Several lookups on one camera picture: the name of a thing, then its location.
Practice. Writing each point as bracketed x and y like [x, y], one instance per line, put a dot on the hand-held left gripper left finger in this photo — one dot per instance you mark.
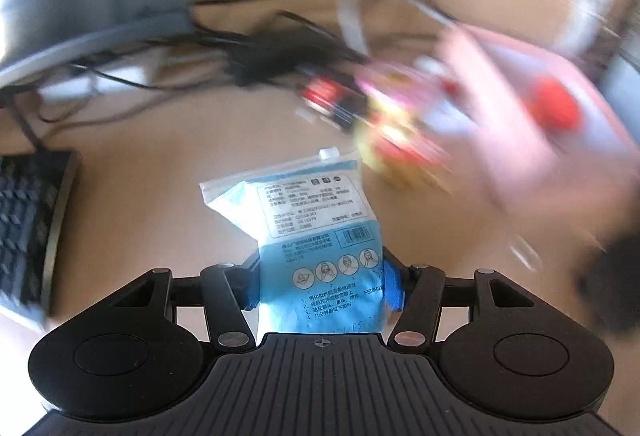
[251, 287]

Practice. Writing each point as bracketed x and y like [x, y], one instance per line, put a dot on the grey flat device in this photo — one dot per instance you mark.
[622, 81]

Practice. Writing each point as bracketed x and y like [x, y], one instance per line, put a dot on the pink storage box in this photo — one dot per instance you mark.
[510, 116]

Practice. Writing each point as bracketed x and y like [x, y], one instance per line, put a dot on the blue face mask packet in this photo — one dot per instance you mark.
[320, 236]

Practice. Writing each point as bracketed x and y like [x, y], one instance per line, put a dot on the red round item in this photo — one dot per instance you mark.
[552, 105]

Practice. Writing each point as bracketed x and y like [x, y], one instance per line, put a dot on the wooden desktop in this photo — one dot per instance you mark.
[150, 196]

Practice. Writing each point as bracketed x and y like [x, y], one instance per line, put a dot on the white power strip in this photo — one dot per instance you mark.
[95, 78]

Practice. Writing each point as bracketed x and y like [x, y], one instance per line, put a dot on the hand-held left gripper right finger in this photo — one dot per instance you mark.
[395, 287]

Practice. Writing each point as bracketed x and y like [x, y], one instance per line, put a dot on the black keyboard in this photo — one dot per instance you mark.
[25, 231]

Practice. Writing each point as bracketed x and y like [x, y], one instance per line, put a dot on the red black packet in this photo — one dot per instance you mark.
[327, 98]

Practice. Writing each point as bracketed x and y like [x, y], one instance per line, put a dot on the black power adapter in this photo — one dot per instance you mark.
[270, 51]

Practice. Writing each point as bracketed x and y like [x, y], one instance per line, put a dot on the pink yellow packet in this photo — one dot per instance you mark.
[395, 136]

